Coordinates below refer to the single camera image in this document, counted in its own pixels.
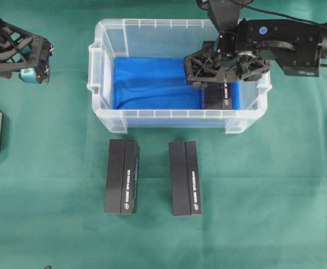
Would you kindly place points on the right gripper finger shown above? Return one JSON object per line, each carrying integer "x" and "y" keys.
{"x": 246, "y": 67}
{"x": 210, "y": 66}

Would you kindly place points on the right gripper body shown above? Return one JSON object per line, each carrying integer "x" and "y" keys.
{"x": 287, "y": 43}

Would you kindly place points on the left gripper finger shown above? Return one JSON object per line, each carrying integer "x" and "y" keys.
{"x": 41, "y": 51}
{"x": 30, "y": 75}

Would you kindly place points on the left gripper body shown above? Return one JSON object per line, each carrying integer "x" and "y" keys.
{"x": 18, "y": 49}

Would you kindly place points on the black camera box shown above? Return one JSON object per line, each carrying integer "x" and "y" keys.
{"x": 122, "y": 177}
{"x": 185, "y": 182}
{"x": 217, "y": 96}

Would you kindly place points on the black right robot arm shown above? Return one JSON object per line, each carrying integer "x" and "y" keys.
{"x": 247, "y": 52}

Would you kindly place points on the clear plastic storage case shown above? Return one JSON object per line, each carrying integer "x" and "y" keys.
{"x": 163, "y": 39}

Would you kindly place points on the blue cloth liner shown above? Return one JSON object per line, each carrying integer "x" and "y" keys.
{"x": 158, "y": 83}

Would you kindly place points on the green table cloth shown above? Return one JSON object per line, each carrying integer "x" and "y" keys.
{"x": 264, "y": 191}

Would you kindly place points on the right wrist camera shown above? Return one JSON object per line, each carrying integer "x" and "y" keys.
{"x": 301, "y": 71}

